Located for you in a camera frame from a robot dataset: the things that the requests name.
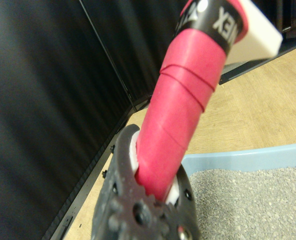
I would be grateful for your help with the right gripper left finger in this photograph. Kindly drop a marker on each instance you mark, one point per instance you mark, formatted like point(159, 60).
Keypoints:
point(123, 212)

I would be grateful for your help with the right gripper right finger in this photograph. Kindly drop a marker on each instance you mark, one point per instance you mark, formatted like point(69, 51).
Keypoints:
point(185, 220)

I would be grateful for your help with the blue litter tray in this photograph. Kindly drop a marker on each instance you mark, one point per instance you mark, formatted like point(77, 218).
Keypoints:
point(238, 200)

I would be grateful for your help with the curtain stand pole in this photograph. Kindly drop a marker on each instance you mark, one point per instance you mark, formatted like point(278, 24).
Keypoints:
point(106, 51)

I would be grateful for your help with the curtain stand foot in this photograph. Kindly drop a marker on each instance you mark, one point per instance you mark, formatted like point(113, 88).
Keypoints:
point(263, 63)

